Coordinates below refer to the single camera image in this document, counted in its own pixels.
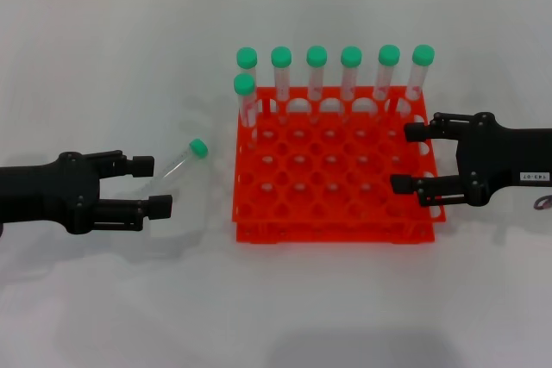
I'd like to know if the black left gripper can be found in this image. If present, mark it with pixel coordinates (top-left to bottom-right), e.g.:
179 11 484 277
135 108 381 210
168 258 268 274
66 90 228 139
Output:
0 149 174 236

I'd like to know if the green-capped test tube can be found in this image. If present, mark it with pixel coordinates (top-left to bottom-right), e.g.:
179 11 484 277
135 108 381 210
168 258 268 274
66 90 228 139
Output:
145 137 210 191

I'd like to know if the green-capped tube with red print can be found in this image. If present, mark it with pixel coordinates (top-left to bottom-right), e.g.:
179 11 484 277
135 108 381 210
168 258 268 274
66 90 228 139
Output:
400 44 436 118
235 47 260 104
340 46 363 122
271 46 293 124
373 44 401 122
233 73 260 147
306 45 329 124

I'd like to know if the orange test tube rack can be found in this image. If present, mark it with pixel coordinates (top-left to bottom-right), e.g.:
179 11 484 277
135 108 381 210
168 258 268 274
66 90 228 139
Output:
231 85 447 245

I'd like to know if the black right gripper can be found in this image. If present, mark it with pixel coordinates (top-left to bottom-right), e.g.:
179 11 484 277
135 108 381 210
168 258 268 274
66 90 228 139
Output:
389 111 552 208

